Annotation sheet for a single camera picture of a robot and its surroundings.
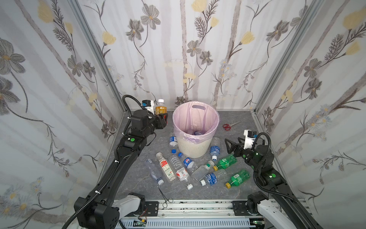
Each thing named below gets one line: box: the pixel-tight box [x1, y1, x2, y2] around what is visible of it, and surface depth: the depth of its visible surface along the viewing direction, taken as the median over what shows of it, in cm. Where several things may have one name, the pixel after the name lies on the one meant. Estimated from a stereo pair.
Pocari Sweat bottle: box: [210, 136, 221, 161], surface depth 93 cm
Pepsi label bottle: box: [183, 157, 199, 173], surface depth 88 cm
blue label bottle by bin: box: [169, 135, 178, 149], surface depth 97 cm
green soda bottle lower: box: [225, 169, 251, 189], surface depth 81 cm
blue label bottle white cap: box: [200, 169, 228, 187], surface depth 81 cm
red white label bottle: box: [155, 152, 177, 183], surface depth 84 cm
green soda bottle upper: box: [213, 155, 238, 172], surface depth 88 cm
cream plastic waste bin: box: [176, 136, 214, 159], surface depth 95 cm
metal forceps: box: [156, 186, 174, 209], surface depth 78 cm
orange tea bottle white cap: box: [155, 98, 168, 115], surface depth 72 cm
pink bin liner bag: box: [172, 101, 221, 145], surface depth 88 cm
